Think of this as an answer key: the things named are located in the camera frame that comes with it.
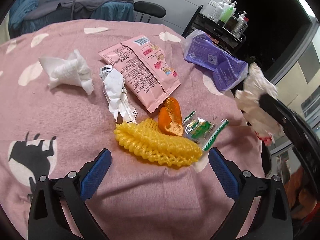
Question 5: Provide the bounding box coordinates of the green clear candy wrapper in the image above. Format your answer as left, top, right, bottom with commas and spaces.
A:
182, 111, 229, 152

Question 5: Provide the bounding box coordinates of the yellow foam fruit net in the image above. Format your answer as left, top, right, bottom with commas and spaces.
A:
114, 118, 202, 167

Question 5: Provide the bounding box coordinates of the white plastic bag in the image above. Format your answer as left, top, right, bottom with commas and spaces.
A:
235, 62, 284, 146

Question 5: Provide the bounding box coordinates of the orange peel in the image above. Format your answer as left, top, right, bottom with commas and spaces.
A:
158, 97, 183, 137

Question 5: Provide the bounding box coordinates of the white paper wrapper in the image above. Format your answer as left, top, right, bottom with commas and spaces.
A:
99, 64, 137, 124

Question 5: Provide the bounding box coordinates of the white tissue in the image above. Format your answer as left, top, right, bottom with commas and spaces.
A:
39, 49, 94, 95

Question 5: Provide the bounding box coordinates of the pink snack bag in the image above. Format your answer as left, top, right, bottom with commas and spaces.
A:
98, 35, 181, 113

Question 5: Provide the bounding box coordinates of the purple plastic package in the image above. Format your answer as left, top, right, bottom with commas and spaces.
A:
181, 29, 248, 92

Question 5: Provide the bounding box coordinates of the clear ribbed bottle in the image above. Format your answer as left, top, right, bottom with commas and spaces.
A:
232, 17, 248, 39

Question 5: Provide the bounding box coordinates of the green lotion bottle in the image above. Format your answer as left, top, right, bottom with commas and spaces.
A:
218, 1, 237, 26

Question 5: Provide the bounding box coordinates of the black chair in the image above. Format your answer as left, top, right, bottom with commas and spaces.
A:
133, 1, 167, 23

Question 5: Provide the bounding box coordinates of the grey towel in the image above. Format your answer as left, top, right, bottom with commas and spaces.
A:
24, 0, 134, 20

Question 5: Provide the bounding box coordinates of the massage bed with blue cover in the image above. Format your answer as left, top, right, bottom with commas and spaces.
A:
9, 2, 134, 38

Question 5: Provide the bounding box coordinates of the pile of blue towels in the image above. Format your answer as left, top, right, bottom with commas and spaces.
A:
8, 0, 39, 30

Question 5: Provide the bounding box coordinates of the black wire shelf cart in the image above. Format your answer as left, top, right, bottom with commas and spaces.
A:
182, 5, 246, 51

